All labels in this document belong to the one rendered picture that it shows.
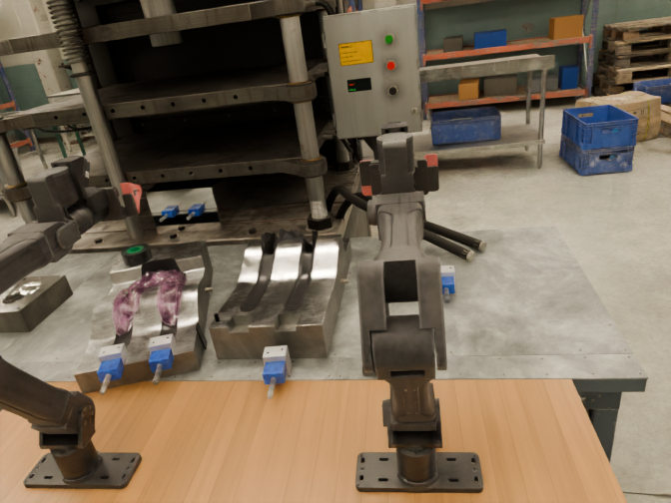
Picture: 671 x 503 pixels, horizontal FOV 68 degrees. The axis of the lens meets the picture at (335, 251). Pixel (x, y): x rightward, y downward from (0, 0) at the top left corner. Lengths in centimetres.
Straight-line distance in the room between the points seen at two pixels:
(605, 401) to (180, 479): 85
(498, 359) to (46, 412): 83
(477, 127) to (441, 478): 406
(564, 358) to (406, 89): 102
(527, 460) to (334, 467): 32
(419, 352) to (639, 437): 167
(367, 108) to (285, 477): 124
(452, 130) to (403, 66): 299
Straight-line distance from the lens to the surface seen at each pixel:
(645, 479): 205
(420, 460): 83
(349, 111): 178
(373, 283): 54
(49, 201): 99
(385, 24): 174
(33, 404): 93
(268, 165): 183
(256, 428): 102
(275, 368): 107
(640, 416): 225
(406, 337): 55
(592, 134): 451
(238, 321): 119
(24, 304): 163
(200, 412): 110
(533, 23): 760
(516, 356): 112
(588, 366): 112
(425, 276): 54
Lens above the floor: 149
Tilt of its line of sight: 26 degrees down
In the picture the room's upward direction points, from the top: 8 degrees counter-clockwise
